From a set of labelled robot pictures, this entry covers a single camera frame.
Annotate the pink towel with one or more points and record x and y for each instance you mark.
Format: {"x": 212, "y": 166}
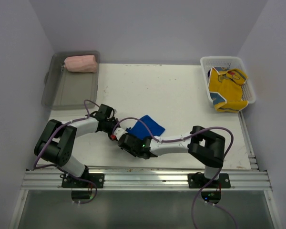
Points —
{"x": 81, "y": 64}

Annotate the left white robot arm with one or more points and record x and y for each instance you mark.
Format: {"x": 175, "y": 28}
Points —
{"x": 56, "y": 142}

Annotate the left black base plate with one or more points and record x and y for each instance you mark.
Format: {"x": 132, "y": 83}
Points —
{"x": 91, "y": 180}

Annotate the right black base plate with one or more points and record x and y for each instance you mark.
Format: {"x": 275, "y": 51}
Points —
{"x": 198, "y": 180}

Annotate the white plastic basket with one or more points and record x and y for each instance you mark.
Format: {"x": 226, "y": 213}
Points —
{"x": 230, "y": 62}

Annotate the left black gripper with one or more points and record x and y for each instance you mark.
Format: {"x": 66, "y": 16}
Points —
{"x": 115, "y": 120}

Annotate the aluminium mounting rail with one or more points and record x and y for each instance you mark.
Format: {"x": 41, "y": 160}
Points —
{"x": 154, "y": 179}

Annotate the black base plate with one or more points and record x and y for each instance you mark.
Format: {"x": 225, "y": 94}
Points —
{"x": 198, "y": 180}
{"x": 91, "y": 180}

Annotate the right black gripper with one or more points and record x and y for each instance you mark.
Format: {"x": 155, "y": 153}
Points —
{"x": 132, "y": 153}

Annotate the yellow towel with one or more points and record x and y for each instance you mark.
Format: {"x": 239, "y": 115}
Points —
{"x": 225, "y": 89}

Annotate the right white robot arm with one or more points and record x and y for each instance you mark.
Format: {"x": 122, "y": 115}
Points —
{"x": 207, "y": 147}

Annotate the blue towel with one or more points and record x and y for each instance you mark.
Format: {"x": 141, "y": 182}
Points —
{"x": 141, "y": 132}

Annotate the grey transparent plastic bin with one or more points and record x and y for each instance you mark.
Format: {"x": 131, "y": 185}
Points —
{"x": 65, "y": 90}

